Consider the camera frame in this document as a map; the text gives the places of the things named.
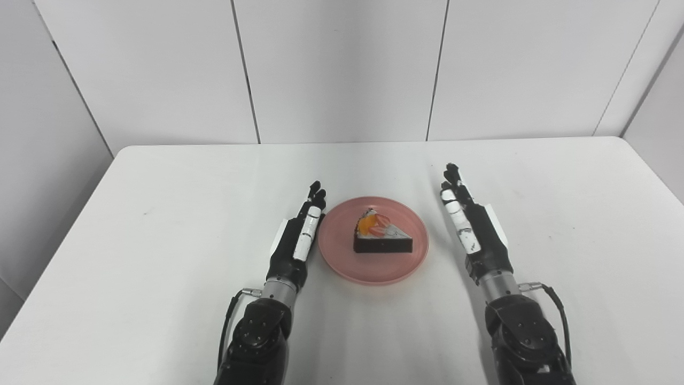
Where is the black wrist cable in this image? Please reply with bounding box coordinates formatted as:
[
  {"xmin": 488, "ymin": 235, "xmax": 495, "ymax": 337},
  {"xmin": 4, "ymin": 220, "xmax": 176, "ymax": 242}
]
[
  {"xmin": 216, "ymin": 289, "xmax": 262, "ymax": 375},
  {"xmin": 518, "ymin": 282, "xmax": 573, "ymax": 369}
]

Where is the pink round plate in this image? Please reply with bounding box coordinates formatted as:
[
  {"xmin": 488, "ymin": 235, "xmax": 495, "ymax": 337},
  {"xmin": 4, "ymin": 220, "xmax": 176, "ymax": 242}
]
[{"xmin": 318, "ymin": 197, "xmax": 430, "ymax": 286}]

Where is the chocolate cake slice with fruit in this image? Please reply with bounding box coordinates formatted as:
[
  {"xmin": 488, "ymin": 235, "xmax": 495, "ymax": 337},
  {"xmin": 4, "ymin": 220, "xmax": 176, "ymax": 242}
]
[{"xmin": 353, "ymin": 209, "xmax": 414, "ymax": 254}]

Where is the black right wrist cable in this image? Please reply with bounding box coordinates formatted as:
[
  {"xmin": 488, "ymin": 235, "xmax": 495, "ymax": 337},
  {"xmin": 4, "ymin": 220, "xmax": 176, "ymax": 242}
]
[{"xmin": 518, "ymin": 282, "xmax": 573, "ymax": 369}]

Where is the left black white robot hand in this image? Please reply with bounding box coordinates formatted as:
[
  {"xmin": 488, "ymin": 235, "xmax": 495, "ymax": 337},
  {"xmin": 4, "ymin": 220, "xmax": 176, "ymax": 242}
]
[{"xmin": 266, "ymin": 181, "xmax": 328, "ymax": 292}]

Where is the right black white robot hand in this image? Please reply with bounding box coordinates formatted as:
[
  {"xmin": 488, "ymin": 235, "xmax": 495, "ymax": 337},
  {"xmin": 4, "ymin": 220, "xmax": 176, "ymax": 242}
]
[{"xmin": 440, "ymin": 163, "xmax": 515, "ymax": 286}]

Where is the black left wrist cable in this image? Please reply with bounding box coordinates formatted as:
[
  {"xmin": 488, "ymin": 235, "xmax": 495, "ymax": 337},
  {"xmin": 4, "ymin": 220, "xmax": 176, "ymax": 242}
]
[{"xmin": 216, "ymin": 289, "xmax": 262, "ymax": 375}]

